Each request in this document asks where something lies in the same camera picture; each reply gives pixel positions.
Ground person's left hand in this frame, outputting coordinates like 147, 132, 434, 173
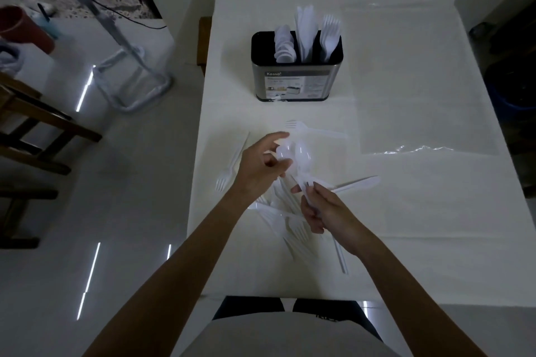
229, 131, 294, 203

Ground person's right hand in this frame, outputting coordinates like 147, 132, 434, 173
292, 182, 370, 257

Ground white plastic spoon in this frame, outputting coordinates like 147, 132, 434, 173
293, 141, 314, 207
275, 141, 295, 179

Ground person's right forearm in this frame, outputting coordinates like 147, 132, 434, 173
340, 223, 490, 357

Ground person's left forearm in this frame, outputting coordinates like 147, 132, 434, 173
82, 184, 263, 357

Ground pile of white plastic cutlery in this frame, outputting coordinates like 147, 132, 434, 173
247, 179, 321, 262

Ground white plastic fork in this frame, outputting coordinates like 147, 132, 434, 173
285, 119, 348, 138
215, 131, 251, 194

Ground white plastic knife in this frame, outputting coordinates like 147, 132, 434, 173
332, 239, 349, 275
330, 175, 382, 195

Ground black steel cutlery holder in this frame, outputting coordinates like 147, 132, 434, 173
251, 30, 344, 103

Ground bunch of white plastic spoons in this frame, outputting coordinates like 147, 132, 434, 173
274, 25, 297, 64

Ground white table cover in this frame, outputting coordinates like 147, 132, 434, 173
173, 0, 536, 357

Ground person's dark shorts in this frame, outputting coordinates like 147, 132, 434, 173
212, 296, 382, 341

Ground bunch of white plastic knives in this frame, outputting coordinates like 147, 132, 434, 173
296, 4, 321, 64

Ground bunch of white plastic forks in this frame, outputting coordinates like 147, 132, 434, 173
321, 14, 342, 57

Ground brown wooden chair back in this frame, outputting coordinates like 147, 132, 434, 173
197, 16, 213, 76

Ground person's white shirt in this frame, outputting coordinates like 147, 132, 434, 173
179, 311, 403, 357

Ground clear plastic sheet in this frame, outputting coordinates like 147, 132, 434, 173
343, 3, 500, 157

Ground blue plastic bin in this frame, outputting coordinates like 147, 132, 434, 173
485, 61, 536, 121

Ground dark wooden chair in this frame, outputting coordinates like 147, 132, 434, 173
0, 71, 104, 249

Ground red bucket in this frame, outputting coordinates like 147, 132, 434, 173
0, 5, 56, 57

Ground white metal tube frame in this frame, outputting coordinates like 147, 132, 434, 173
86, 0, 175, 114

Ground black cable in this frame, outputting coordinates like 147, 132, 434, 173
86, 0, 167, 30

